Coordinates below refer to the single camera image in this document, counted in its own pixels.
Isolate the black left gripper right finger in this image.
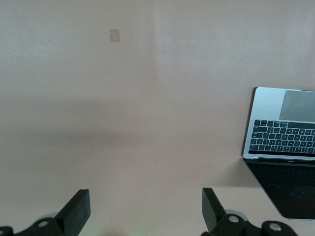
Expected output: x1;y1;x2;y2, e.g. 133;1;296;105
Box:
201;187;300;236

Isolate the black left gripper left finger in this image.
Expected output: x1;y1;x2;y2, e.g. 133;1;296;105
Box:
0;188;92;236

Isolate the silver laptop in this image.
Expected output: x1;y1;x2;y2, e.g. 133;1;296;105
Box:
242;86;315;221

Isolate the small brown tape patch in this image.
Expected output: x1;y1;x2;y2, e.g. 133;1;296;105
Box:
109;29;121;43

